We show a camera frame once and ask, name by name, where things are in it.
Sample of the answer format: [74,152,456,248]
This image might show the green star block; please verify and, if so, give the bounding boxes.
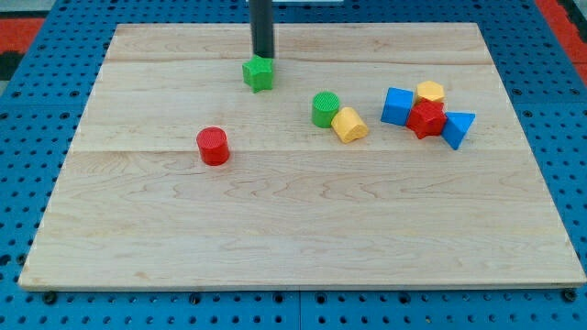
[242,55,273,93]

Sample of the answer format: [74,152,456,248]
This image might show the red star block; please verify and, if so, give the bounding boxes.
[405,100,448,139]

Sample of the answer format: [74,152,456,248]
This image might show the yellow half-round block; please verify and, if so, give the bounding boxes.
[331,107,370,143]

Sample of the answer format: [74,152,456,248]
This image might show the green cylinder block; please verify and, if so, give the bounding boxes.
[311,91,340,128]

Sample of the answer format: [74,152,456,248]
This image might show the red cylinder block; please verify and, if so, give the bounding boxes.
[196,126,230,166]

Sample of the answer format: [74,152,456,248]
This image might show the wooden board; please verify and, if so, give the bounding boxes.
[19,23,586,292]

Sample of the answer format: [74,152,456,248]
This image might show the blue cube block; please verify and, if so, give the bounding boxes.
[381,87,414,126]

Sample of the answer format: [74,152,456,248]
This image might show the yellow hexagon block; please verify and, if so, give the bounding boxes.
[415,81,445,104]

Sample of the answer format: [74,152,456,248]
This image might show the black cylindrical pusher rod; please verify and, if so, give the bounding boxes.
[249,0,275,59]

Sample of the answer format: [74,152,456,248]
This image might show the blue triangle block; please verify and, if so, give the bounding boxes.
[441,112,476,149]

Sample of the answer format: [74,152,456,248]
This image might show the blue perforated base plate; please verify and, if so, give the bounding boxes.
[1,0,586,329]

